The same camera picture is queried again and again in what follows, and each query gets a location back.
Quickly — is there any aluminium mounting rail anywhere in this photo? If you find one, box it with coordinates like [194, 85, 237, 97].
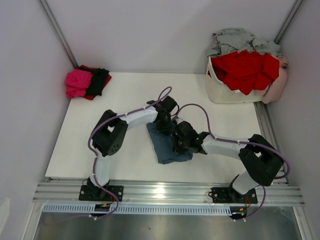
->
[32, 180, 305, 207]

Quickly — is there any left corner aluminium post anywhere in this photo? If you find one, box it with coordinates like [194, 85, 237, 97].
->
[37, 0, 79, 69]

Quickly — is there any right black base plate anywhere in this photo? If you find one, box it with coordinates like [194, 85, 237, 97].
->
[208, 187, 258, 204]

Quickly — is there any folded black t-shirt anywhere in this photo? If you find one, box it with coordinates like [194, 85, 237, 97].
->
[85, 68, 109, 96]

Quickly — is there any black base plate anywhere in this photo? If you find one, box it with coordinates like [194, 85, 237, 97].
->
[208, 187, 258, 204]
[78, 185, 124, 202]

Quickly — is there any right side aluminium rail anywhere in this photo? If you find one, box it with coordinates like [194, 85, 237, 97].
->
[253, 101, 291, 186]

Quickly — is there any folded pink t-shirt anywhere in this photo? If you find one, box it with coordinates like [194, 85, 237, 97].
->
[65, 69, 93, 99]

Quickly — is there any white slotted cable duct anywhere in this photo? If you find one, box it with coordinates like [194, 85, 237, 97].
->
[42, 203, 232, 216]

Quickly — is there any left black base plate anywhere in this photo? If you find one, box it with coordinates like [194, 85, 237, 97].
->
[78, 185, 124, 202]

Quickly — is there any red t-shirt in basket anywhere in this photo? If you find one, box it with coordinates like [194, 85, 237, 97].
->
[211, 50, 280, 95]

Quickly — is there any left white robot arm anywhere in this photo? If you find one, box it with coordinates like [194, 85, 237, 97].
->
[87, 96, 178, 201]

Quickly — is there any right corner aluminium post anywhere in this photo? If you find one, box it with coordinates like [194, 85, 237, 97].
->
[273, 0, 306, 45]

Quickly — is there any grey t-shirt in basket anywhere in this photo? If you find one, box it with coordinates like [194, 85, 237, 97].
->
[206, 27, 282, 57]

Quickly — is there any light pink garment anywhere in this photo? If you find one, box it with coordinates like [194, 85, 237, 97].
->
[262, 55, 289, 104]

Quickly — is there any white laundry basket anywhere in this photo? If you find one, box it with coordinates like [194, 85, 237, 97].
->
[205, 56, 263, 104]

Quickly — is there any blue-grey t-shirt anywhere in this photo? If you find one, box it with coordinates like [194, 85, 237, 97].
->
[146, 122, 193, 165]

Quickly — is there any corner aluminium post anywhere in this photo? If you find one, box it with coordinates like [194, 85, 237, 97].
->
[37, 0, 79, 69]
[273, 0, 306, 45]

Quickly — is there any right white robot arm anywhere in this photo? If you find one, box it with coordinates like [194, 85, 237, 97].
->
[172, 120, 284, 204]

